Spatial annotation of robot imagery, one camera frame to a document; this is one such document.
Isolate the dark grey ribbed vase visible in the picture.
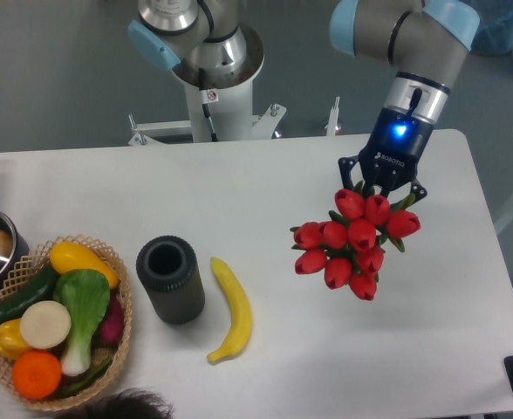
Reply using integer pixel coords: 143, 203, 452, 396
136, 236, 205, 325

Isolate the green bok choy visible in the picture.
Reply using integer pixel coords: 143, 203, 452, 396
53, 269, 110, 376

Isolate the purple sweet potato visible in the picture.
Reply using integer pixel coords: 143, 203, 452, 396
98, 294, 125, 345

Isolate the red tulip bouquet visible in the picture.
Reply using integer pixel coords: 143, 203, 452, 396
291, 182, 421, 301

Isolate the woven wicker basket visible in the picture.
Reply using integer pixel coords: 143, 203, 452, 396
0, 235, 133, 412

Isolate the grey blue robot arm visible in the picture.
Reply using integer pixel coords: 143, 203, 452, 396
127, 1, 480, 202

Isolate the orange fruit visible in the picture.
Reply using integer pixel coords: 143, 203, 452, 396
11, 350, 62, 400

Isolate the green chili pepper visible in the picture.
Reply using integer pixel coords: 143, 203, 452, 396
59, 358, 113, 399

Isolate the yellow banana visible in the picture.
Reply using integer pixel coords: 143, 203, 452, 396
207, 258, 253, 364

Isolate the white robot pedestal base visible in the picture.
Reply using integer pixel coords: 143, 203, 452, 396
128, 28, 287, 146

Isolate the yellow bell pepper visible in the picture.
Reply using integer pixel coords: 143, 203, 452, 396
0, 319, 32, 361

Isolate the green cucumber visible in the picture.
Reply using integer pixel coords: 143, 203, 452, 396
0, 262, 59, 326

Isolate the yellow squash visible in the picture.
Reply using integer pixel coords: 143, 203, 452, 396
49, 242, 120, 289

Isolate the blue plastic bag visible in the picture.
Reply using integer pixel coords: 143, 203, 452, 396
468, 1, 513, 61

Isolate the white round radish slice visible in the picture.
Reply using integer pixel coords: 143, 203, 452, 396
19, 300, 72, 350

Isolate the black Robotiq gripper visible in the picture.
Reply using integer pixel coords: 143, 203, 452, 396
338, 108, 434, 206

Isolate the person's dark hair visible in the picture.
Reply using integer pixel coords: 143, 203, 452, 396
57, 389, 173, 419

